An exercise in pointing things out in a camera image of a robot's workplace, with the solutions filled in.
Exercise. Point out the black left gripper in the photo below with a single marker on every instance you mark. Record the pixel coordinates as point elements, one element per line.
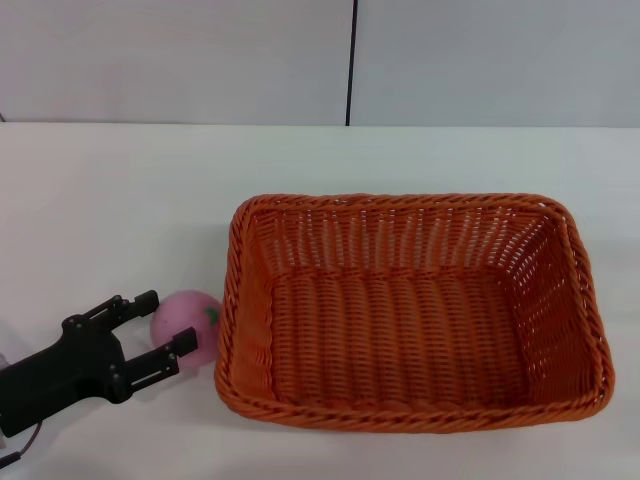
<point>65,367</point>

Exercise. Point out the pink peach toy ball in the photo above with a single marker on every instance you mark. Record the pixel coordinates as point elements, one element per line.
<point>195,312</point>

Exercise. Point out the orange woven plastic basket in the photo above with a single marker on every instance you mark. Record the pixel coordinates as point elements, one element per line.
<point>400,325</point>

